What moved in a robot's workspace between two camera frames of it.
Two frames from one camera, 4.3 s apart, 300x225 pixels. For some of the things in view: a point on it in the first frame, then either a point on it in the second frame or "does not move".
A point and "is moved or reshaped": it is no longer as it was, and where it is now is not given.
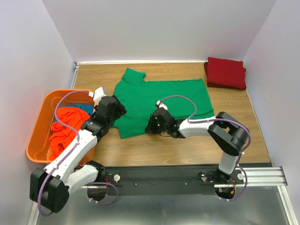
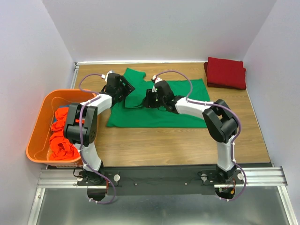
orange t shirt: (62, 138) does not move
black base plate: (168, 180) does not move
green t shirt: (139, 97) is moved or reshaped
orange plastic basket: (39, 144) does not move
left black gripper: (120, 109) to (127, 88)
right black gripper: (150, 127) to (147, 101)
